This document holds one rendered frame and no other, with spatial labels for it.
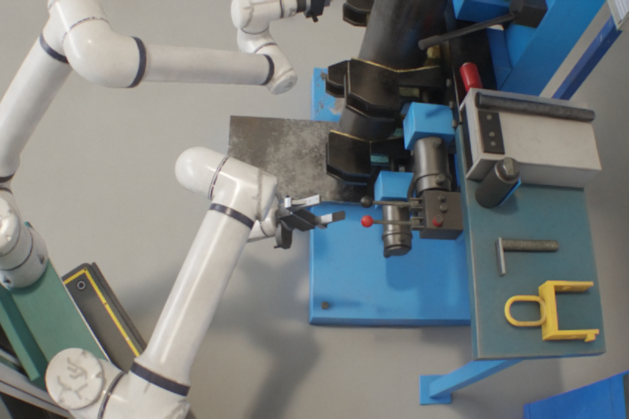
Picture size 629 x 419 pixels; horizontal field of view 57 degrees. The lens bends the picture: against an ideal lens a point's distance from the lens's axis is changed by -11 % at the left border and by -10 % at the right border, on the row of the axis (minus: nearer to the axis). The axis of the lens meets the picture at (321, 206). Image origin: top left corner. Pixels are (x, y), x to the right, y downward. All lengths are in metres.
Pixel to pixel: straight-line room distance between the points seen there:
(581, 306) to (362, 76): 0.98
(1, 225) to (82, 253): 1.22
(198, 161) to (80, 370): 0.58
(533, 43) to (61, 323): 1.65
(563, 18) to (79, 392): 1.68
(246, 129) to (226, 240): 1.42
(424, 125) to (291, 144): 1.02
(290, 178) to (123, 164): 0.79
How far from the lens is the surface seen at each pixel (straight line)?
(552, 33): 2.05
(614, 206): 3.51
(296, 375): 2.70
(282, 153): 2.86
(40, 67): 1.53
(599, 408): 2.37
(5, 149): 1.70
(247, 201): 1.55
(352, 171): 2.42
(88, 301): 2.47
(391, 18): 1.95
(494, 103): 1.87
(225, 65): 1.59
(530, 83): 2.26
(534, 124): 1.93
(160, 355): 1.52
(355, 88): 2.04
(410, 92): 2.14
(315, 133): 2.92
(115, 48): 1.38
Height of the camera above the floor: 2.65
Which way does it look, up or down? 65 degrees down
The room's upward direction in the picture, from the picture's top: 18 degrees clockwise
